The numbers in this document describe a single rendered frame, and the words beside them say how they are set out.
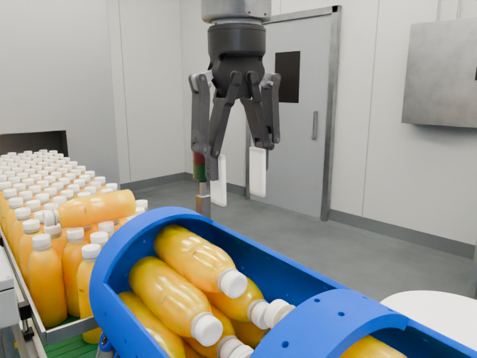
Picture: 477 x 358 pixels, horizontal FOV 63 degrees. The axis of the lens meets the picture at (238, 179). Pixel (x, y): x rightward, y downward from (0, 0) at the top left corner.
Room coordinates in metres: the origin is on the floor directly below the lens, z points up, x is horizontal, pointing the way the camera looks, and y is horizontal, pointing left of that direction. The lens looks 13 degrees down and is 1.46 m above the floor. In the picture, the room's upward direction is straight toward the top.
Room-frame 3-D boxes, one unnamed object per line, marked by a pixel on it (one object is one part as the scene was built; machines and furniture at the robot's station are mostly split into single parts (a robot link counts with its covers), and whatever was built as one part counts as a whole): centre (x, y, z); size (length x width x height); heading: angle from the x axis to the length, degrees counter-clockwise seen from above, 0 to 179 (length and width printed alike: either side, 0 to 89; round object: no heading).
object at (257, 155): (0.55, -0.03, 1.34); 0.03 x 0.01 x 0.07; 37
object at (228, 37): (0.53, 0.00, 1.49); 0.08 x 0.07 x 0.09; 127
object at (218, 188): (0.51, 0.03, 1.34); 0.03 x 0.01 x 0.07; 37
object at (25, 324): (0.79, 0.49, 0.94); 0.03 x 0.02 x 0.08; 37
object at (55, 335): (0.81, 0.23, 0.96); 0.40 x 0.01 x 0.03; 127
